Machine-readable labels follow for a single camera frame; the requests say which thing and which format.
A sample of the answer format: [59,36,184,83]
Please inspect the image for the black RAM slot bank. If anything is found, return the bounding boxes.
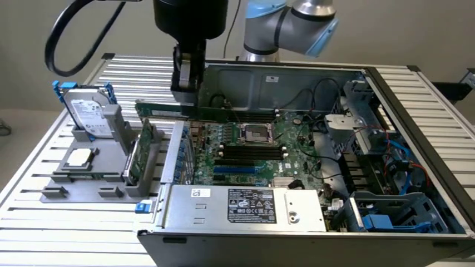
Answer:
[228,108,280,123]
[219,142,290,161]

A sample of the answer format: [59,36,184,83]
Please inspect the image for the grey metal drive bracket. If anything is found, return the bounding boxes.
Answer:
[324,80,391,156]

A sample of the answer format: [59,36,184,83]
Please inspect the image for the blue expansion slot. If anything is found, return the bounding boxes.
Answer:
[212,166,258,175]

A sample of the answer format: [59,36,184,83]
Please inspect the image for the open black PC case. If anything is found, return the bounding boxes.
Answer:
[136,58,475,267]

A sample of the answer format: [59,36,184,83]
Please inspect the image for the thin black cable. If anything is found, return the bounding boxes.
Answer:
[222,0,244,60]

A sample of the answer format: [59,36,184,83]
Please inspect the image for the green RAM stick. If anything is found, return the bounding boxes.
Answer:
[135,99,232,123]

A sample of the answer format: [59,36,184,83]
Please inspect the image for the green graphics card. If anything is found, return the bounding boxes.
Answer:
[123,117,155,186]

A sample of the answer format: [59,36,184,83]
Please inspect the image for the blue wire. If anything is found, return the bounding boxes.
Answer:
[383,138,414,196]

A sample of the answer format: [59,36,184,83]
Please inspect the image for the silver power supply unit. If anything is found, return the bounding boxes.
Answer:
[162,184,328,233]

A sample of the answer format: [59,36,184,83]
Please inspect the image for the red wire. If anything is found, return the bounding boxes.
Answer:
[408,163,434,190]

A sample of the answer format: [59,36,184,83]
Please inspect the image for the green motherboard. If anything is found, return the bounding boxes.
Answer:
[180,110,352,233]

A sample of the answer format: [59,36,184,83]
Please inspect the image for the CPU socket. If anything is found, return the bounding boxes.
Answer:
[236,121,279,146]

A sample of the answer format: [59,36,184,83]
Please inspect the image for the hard disk with blue carrier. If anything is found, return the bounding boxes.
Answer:
[51,80,118,140]

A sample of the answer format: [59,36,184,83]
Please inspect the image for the grey parts rack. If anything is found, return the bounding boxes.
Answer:
[39,105,167,204]

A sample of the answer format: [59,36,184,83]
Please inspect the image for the black wire loop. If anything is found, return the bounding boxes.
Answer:
[276,77,342,117]

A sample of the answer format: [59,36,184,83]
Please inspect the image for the grey disk bay cage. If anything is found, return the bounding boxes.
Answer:
[347,191,452,234]

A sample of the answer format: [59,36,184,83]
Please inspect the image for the silver CPU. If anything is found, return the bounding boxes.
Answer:
[67,149,95,168]

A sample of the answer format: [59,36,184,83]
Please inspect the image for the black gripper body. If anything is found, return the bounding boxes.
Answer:
[154,0,230,45]

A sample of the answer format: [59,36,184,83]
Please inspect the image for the silver chipset heatsink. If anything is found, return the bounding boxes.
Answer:
[272,177,295,189]

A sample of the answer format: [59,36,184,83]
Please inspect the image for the black table side bracket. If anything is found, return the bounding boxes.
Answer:
[431,67,475,101]

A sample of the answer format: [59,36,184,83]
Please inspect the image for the black expansion slot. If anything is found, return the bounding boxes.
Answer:
[214,159,258,168]

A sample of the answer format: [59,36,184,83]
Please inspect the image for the thick black cable loop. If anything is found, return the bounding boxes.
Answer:
[44,0,128,78]

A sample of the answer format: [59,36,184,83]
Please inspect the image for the blue disk bay latch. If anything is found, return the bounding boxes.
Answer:
[360,213,395,232]

